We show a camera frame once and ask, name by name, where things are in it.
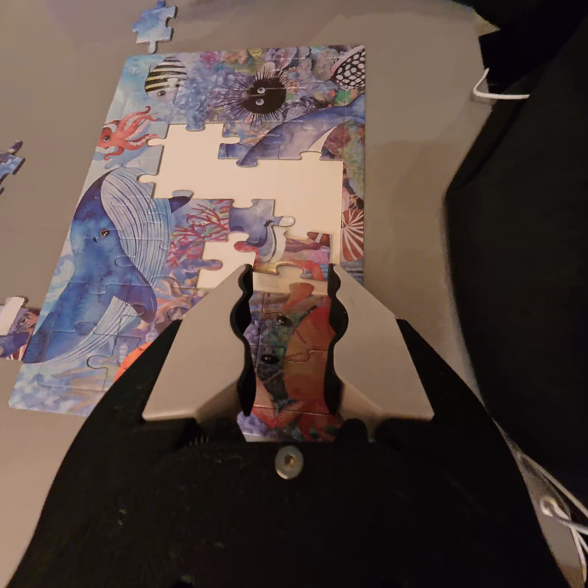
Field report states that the striped white purple puzzle piece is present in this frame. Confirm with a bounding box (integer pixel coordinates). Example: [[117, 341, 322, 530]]
[[0, 296, 43, 362]]

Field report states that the assembled sea jigsaw puzzle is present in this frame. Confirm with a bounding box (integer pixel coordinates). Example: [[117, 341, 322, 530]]
[[8, 43, 367, 443]]

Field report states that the white drawstring cord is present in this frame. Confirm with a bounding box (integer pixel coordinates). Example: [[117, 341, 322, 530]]
[[472, 68, 532, 103], [517, 452, 588, 572]]

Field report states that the blue white puzzle piece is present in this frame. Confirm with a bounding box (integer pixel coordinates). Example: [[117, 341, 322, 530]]
[[0, 139, 25, 196]]

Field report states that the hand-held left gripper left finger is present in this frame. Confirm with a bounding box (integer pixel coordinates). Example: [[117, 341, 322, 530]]
[[142, 264, 255, 435]]

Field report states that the blue lilac puzzle piece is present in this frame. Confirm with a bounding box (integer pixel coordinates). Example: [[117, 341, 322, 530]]
[[132, 0, 178, 54]]

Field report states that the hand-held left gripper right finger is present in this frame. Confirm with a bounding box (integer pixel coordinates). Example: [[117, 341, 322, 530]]
[[325, 263, 435, 437]]

